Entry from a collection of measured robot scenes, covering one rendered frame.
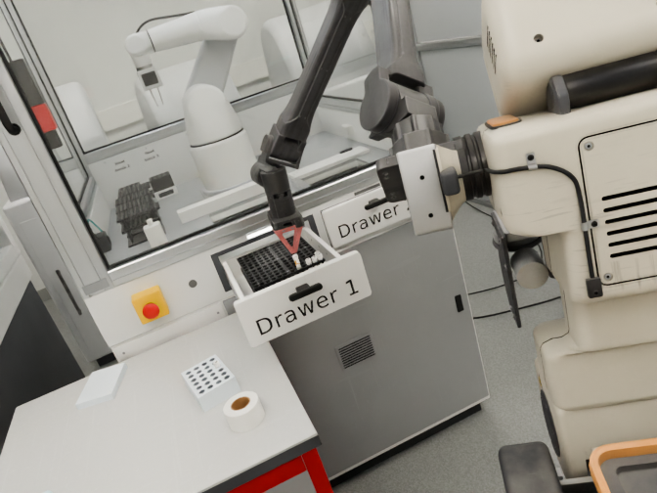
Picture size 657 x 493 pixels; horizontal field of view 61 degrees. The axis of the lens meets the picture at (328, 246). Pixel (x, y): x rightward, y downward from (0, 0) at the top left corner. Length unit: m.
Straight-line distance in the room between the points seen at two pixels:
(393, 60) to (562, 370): 0.50
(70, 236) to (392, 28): 0.90
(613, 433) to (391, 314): 0.92
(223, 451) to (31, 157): 0.78
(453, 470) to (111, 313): 1.15
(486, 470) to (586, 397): 1.08
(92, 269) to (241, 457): 0.65
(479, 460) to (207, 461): 1.09
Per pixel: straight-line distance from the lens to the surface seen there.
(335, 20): 1.13
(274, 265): 1.34
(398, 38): 0.91
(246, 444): 1.07
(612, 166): 0.67
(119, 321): 1.51
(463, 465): 1.95
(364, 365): 1.74
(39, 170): 1.42
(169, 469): 1.11
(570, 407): 0.88
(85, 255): 1.46
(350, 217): 1.52
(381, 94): 0.81
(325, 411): 1.77
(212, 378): 1.21
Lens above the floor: 1.41
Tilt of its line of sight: 23 degrees down
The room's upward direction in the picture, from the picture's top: 18 degrees counter-clockwise
